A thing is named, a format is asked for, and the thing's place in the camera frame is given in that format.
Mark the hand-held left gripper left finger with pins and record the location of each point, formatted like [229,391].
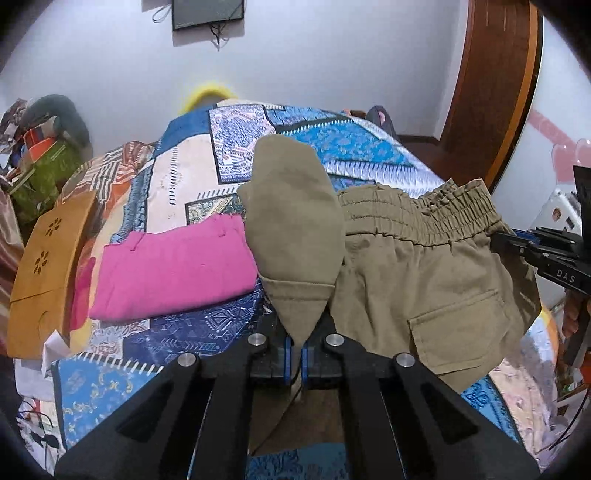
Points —
[212,415]

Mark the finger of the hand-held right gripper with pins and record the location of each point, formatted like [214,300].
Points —
[515,244]

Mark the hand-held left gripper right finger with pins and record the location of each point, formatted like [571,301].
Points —
[383,415]

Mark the olive green pants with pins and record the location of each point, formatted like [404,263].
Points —
[415,277]

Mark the person's right hand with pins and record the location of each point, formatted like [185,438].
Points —
[571,316]

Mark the white cabinet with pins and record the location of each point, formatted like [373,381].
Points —
[558,210]

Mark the folded pink cloth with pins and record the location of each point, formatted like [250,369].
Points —
[175,272]

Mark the white cloth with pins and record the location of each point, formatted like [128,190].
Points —
[41,369]

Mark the grey backpack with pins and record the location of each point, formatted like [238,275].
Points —
[383,120]

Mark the red cup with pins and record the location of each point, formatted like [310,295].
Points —
[353,113]

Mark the wooden lap table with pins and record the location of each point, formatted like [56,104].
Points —
[44,277]

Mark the blue patchwork bed blanket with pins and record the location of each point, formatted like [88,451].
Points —
[194,175]

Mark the orange striped quilt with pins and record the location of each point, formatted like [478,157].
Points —
[111,170]

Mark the green fabric bag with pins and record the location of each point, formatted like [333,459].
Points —
[44,180]

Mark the yellow hoop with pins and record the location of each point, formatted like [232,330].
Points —
[203,92]

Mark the grey plush pillow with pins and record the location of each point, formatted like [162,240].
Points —
[62,115]

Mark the small black wall monitor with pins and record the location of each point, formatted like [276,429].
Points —
[207,11]

